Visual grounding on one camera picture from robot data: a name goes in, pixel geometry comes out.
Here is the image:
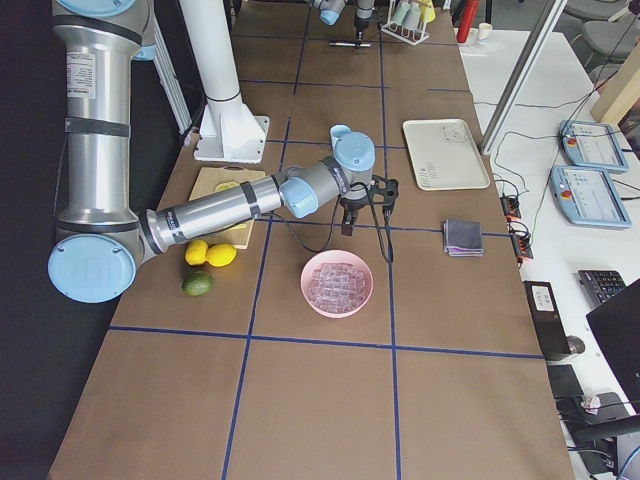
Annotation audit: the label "white cup on rack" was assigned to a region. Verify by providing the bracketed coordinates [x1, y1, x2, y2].
[402, 2, 421, 31]

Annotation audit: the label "wooden cutting board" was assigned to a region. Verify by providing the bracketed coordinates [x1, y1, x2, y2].
[189, 166, 265, 250]

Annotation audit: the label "green avocado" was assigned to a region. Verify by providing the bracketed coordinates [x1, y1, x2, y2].
[181, 270, 215, 297]

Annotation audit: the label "black computer mouse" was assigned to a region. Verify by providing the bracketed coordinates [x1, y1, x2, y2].
[566, 335, 586, 355]

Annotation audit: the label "lemon slices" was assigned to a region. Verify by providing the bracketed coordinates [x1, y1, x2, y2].
[214, 181, 239, 193]

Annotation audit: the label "yellow lemon near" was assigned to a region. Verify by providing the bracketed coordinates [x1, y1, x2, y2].
[184, 239, 209, 266]

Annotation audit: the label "yellow lemon far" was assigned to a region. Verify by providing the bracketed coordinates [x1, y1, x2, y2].
[205, 244, 237, 268]

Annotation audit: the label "red bottle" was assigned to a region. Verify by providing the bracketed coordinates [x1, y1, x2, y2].
[456, 0, 480, 44]

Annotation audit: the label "black keyboard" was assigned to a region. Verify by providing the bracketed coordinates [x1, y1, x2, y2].
[578, 270, 626, 306]

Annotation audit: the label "teach pendant near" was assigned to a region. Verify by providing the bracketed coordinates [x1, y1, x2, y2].
[550, 166, 632, 229]

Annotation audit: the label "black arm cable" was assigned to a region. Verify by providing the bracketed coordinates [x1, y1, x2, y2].
[272, 184, 395, 263]

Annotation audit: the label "metal cup rack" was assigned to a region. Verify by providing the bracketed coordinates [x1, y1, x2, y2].
[381, 1, 430, 46]

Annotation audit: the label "orange circuit boards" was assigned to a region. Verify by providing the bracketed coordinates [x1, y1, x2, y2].
[500, 195, 533, 265]

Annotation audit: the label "black monitor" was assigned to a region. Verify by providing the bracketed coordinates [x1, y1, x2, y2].
[587, 280, 640, 402]

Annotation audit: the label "teach pendant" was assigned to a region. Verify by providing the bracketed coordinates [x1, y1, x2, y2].
[558, 120, 629, 174]
[550, 166, 632, 229]

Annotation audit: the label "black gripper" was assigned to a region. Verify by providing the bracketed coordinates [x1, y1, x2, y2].
[354, 0, 379, 41]
[339, 174, 399, 235]

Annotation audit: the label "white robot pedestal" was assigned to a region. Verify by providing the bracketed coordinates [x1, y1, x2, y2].
[180, 0, 269, 164]

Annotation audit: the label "yellow cup on rack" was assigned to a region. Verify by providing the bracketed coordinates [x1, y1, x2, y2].
[418, 0, 436, 24]

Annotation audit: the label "cream bear tray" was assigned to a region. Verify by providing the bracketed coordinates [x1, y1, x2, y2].
[402, 119, 490, 191]

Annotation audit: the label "teach pendant far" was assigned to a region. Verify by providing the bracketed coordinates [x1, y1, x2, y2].
[558, 120, 629, 174]

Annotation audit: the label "grey-green cup on rack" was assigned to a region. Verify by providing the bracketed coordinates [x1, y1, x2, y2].
[390, 0, 410, 25]

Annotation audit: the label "white paper cup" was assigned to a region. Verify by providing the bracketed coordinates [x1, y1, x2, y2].
[476, 22, 493, 42]

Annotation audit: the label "grey folded cloth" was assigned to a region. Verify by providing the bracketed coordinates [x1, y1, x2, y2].
[443, 219, 484, 257]

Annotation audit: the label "aluminium frame post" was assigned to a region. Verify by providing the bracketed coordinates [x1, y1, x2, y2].
[479, 0, 567, 155]

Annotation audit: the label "pink bowl of ice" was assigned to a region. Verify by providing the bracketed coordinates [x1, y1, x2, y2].
[300, 250, 374, 319]

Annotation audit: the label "black box white label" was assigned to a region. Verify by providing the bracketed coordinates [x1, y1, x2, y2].
[523, 281, 571, 361]

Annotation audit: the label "metal muddler black tip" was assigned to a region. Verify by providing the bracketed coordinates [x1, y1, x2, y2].
[329, 40, 372, 49]

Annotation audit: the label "yellow lemon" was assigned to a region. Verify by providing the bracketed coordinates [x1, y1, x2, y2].
[205, 244, 237, 268]
[184, 239, 209, 266]

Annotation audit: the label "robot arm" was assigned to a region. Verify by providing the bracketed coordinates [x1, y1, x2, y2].
[48, 1, 399, 303]
[307, 0, 376, 47]

